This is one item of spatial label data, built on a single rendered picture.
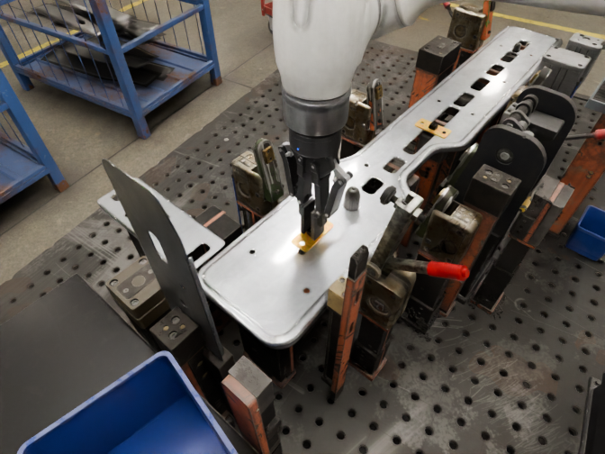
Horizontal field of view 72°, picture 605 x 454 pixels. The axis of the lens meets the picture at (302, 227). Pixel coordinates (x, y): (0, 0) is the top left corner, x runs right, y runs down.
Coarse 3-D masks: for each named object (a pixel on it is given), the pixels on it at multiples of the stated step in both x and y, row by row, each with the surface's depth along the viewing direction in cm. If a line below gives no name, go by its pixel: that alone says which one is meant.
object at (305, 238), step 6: (330, 222) 77; (324, 228) 76; (330, 228) 76; (300, 234) 75; (306, 234) 75; (324, 234) 75; (294, 240) 74; (300, 240) 74; (306, 240) 74; (318, 240) 74; (300, 246) 74; (306, 246) 74; (312, 246) 74
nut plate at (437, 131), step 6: (420, 120) 103; (426, 120) 103; (420, 126) 101; (426, 126) 101; (432, 126) 100; (438, 126) 101; (432, 132) 99; (438, 132) 99; (450, 132) 100; (444, 138) 98
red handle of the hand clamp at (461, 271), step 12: (384, 264) 65; (396, 264) 63; (408, 264) 62; (420, 264) 60; (432, 264) 59; (444, 264) 57; (456, 264) 57; (432, 276) 59; (444, 276) 57; (456, 276) 56; (468, 276) 56
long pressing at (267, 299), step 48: (528, 48) 129; (432, 96) 110; (480, 96) 110; (384, 144) 97; (432, 144) 97; (240, 240) 78; (288, 240) 78; (336, 240) 78; (240, 288) 71; (288, 288) 71; (288, 336) 65
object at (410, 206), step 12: (384, 192) 56; (396, 204) 55; (408, 204) 54; (420, 204) 55; (396, 216) 55; (408, 216) 54; (420, 216) 55; (396, 228) 57; (384, 240) 60; (396, 240) 58; (384, 252) 62
